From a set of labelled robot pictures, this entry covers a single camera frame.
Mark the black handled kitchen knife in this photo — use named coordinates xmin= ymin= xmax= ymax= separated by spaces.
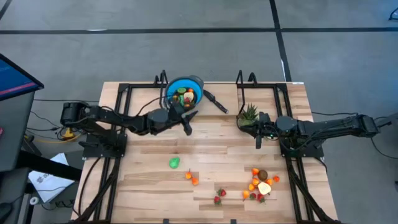
xmin=203 ymin=89 xmax=229 ymax=114

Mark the black wire rack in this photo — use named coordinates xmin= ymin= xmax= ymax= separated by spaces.
xmin=234 ymin=69 xmax=258 ymax=117
xmin=154 ymin=69 xmax=170 ymax=103

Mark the black aluminium rig frame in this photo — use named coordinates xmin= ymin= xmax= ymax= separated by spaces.
xmin=70 ymin=81 xmax=341 ymax=224

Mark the white printed paper sheet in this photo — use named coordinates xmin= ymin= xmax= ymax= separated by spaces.
xmin=27 ymin=152 xmax=76 ymax=203

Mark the potted succulent plant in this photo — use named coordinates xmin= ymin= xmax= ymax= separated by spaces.
xmin=235 ymin=103 xmax=261 ymax=134

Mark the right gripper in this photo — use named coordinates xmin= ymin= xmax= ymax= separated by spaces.
xmin=241 ymin=111 xmax=277 ymax=149

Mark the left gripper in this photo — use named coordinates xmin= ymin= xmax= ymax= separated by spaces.
xmin=167 ymin=98 xmax=199 ymax=137

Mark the yellow floor cable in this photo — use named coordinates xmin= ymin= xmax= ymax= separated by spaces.
xmin=34 ymin=127 xmax=82 ymax=144

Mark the large computer monitor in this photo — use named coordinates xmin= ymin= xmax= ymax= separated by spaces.
xmin=0 ymin=52 xmax=45 ymax=102

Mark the blue collapsible bowl grey rim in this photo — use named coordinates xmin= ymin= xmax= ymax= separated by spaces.
xmin=164 ymin=75 xmax=205 ymax=112

